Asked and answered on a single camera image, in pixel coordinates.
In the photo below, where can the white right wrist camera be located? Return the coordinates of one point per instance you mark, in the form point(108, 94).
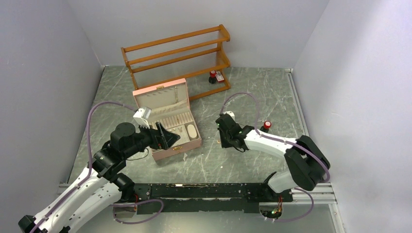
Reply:
point(230, 113)

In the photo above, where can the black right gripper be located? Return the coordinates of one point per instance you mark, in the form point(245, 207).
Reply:
point(224, 144)

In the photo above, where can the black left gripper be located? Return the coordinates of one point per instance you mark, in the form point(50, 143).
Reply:
point(161, 138)

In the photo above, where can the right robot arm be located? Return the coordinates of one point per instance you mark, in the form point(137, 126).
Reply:
point(306, 164)

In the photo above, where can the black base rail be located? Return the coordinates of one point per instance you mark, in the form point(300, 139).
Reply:
point(148, 198)

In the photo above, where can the wooden shelf rack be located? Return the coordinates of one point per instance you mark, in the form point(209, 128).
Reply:
point(188, 55)

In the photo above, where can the cream watch pillow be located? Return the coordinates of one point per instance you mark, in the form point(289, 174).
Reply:
point(192, 132)

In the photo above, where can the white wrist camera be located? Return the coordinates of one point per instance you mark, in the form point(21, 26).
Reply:
point(142, 115)
point(230, 113)

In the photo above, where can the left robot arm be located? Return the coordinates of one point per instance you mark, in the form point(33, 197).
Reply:
point(101, 182)

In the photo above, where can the pink jewelry box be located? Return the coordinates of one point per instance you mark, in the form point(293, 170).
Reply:
point(170, 106)

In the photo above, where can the red black stamp on table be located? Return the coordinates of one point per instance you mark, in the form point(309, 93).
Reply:
point(265, 126)

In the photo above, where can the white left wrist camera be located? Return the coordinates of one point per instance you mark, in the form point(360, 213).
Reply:
point(142, 115)

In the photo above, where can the red black stamp on shelf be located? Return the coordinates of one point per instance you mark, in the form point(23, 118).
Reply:
point(212, 77)

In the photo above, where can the red white small box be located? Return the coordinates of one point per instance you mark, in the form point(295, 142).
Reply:
point(219, 77)

